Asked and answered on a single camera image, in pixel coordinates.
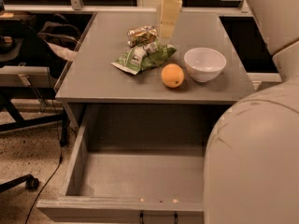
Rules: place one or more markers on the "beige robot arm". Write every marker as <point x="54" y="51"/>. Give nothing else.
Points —
<point x="251" y="170"/>

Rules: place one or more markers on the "orange fruit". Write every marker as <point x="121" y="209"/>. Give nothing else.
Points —
<point x="172" y="75"/>

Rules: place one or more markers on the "black office chair base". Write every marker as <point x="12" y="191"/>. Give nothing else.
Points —
<point x="31" y="183"/>

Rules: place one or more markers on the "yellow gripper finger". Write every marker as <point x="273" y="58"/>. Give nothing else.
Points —
<point x="168" y="16"/>

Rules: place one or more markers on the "side desk with frame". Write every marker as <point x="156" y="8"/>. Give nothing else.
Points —
<point x="29" y="70"/>

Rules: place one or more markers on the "green jalapeno chip bag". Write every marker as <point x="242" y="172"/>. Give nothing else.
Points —
<point x="144" y="57"/>

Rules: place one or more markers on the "white bowl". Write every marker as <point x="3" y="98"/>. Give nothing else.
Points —
<point x="204" y="64"/>

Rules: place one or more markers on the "grey open top drawer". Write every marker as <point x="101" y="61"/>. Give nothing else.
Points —
<point x="132" y="159"/>

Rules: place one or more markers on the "grey cabinet with top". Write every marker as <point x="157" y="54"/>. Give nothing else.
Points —
<point x="91" y="78"/>

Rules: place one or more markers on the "dark bag with cloth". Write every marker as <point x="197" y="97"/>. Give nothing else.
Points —
<point x="61" y="36"/>

